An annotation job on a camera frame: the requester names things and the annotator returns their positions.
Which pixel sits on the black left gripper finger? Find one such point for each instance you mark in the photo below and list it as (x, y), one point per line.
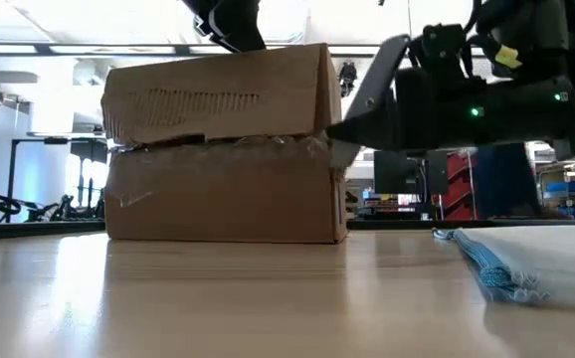
(233, 25)

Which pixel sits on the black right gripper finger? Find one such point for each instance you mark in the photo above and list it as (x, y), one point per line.
(377, 79)
(367, 131)

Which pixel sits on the brown ULINE cardboard box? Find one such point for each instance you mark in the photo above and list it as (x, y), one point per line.
(223, 189)

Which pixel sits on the white mesh bag blue zipper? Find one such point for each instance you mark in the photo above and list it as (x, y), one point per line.
(546, 263)

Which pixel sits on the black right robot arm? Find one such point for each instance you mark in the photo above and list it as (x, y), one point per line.
(546, 25)

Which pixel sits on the black computer monitor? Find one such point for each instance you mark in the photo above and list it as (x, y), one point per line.
(402, 174)

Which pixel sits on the red stacked storage bins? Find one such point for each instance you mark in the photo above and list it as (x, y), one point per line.
(459, 189)

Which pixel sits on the person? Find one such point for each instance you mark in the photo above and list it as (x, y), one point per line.
(504, 184)

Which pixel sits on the blue storage bin shelf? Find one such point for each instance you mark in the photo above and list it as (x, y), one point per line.
(573, 201)

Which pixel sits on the black metal frame stand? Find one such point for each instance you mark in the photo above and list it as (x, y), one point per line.
(13, 174)

